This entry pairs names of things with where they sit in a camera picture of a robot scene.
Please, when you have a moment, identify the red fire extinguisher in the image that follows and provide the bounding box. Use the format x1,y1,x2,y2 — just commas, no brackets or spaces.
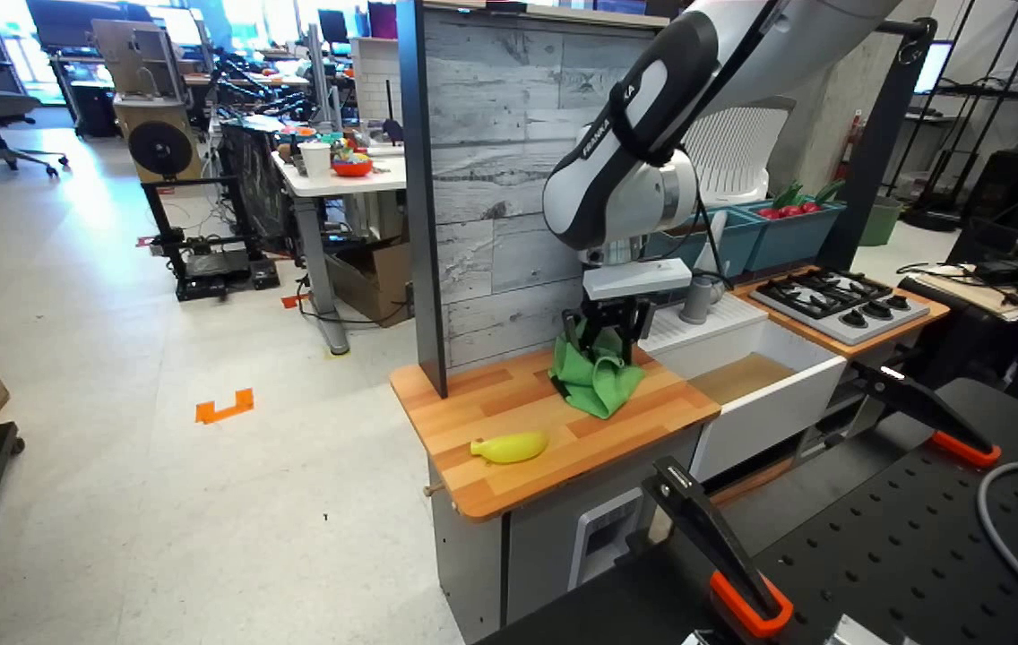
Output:
834,113,872,182

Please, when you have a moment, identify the white desk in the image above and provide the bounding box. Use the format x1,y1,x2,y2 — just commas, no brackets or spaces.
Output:
270,147,413,358

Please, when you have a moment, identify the dark cluttered side table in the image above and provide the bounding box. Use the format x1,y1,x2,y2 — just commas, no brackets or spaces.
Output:
897,147,1018,399

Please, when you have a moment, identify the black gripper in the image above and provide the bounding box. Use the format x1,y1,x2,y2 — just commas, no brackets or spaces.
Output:
576,297,658,371

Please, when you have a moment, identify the black frame 3D printer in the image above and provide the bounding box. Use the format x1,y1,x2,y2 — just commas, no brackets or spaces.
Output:
110,95,283,303

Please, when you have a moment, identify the green waste bin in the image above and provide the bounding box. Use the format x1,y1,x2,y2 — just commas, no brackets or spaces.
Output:
859,194,906,246

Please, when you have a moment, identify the red bowl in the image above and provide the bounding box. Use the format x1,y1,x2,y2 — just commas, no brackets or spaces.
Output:
330,153,375,182

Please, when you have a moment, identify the white cup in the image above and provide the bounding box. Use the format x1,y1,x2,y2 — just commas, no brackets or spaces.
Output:
293,140,335,182

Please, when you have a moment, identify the white chair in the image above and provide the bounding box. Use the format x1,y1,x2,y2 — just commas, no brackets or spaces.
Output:
686,103,795,208

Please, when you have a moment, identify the black clamp orange handle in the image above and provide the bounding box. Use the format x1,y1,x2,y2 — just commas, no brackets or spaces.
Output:
637,458,799,645
846,355,1008,473

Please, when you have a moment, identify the black perforated workbench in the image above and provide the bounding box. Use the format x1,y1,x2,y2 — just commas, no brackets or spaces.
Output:
478,372,1018,645

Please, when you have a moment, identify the teal storage bin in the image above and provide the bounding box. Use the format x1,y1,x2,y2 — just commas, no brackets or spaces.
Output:
640,199,851,288

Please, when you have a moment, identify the green towel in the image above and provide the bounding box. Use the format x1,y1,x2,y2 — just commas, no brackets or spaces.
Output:
548,311,649,422

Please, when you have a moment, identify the yellow toy banana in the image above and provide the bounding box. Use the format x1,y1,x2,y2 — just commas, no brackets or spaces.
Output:
466,428,553,471

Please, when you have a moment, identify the grey faucet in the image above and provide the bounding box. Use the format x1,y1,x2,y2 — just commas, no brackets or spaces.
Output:
677,212,734,331

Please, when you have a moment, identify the grey stove top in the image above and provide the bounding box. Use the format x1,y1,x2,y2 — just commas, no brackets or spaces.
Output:
753,266,931,350

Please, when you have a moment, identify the orange floor marker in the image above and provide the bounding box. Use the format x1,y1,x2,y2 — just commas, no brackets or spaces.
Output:
194,389,258,428

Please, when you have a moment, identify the black metal frame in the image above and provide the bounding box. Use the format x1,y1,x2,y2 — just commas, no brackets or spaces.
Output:
394,0,938,401

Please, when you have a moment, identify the white wrist mount plate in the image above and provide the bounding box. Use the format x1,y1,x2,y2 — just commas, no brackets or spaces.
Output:
576,254,694,304

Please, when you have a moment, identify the white sink basin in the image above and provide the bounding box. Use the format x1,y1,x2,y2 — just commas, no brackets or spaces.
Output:
630,292,852,484

